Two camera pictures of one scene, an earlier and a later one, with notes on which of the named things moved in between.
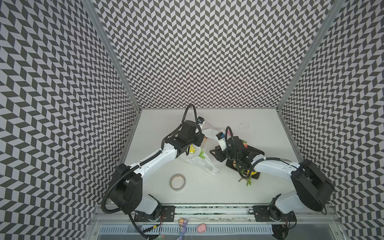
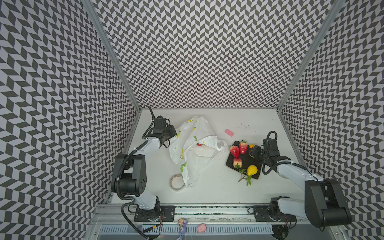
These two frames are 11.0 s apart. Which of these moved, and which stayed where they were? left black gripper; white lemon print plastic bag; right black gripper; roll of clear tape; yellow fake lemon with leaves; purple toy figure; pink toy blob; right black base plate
Moved: white lemon print plastic bag; left black gripper; right black gripper
Stayed: roll of clear tape; right black base plate; pink toy blob; purple toy figure; yellow fake lemon with leaves
